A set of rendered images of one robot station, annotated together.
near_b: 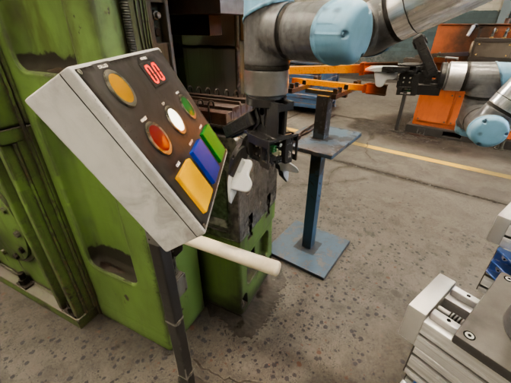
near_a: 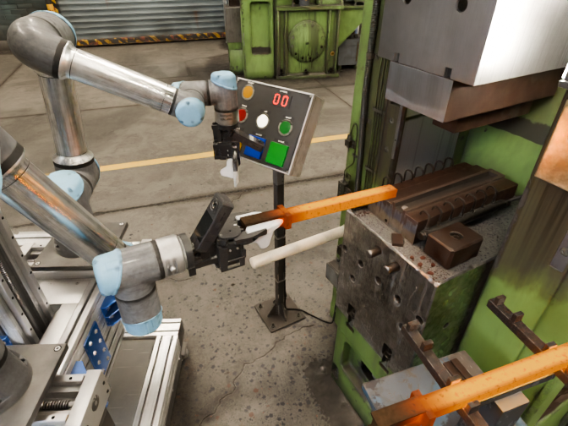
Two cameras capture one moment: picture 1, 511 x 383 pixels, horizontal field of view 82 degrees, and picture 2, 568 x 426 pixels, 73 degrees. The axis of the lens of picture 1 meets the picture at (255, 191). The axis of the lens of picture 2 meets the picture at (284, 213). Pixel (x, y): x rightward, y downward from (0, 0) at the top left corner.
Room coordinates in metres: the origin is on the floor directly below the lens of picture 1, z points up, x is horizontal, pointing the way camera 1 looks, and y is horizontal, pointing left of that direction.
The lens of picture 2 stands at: (1.35, -0.87, 1.60)
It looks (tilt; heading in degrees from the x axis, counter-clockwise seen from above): 35 degrees down; 125
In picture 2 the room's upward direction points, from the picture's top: straight up
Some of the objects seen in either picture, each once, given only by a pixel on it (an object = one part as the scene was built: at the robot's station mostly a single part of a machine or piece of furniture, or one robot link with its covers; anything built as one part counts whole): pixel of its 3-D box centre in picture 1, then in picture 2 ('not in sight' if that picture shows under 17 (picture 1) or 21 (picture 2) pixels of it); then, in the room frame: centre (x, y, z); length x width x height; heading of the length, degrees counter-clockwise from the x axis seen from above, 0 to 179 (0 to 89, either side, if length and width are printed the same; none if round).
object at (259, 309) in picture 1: (252, 297); (346, 397); (1.05, 0.01, 0.01); 0.58 x 0.39 x 0.01; 154
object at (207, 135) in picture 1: (211, 144); (277, 154); (0.63, 0.10, 1.01); 0.07 x 0.05 x 0.07; 179
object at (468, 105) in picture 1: (475, 116); (138, 300); (0.81, -0.61, 1.02); 0.11 x 0.08 x 0.11; 157
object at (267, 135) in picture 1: (268, 130); (226, 139); (0.52, -0.02, 1.08); 0.09 x 0.08 x 0.12; 38
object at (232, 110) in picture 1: (193, 107); (442, 195); (1.17, 0.24, 0.96); 0.42 x 0.20 x 0.09; 64
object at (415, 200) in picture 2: (196, 96); (451, 189); (1.19, 0.23, 0.99); 0.42 x 0.05 x 0.01; 64
